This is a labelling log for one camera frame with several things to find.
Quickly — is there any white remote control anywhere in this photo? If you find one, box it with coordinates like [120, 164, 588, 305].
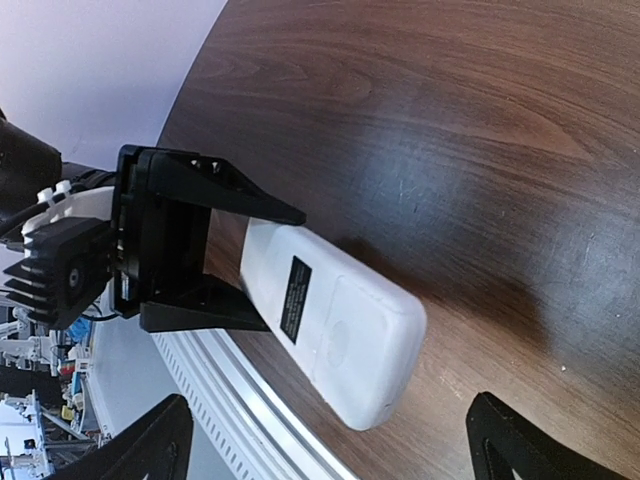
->
[240, 219, 427, 431]

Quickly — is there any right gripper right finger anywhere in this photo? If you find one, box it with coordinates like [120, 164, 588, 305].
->
[466, 392, 622, 479]

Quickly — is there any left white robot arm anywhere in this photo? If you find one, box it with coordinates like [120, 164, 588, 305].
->
[1, 121, 306, 333]

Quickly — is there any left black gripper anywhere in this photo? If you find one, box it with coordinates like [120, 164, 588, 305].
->
[111, 145, 306, 333]

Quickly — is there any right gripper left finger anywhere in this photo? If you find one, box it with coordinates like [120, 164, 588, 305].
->
[50, 394, 194, 480]

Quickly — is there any front aluminium table rail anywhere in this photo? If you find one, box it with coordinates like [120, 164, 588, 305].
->
[152, 330, 357, 479]

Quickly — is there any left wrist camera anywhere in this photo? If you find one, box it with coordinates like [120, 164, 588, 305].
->
[4, 186, 115, 330]

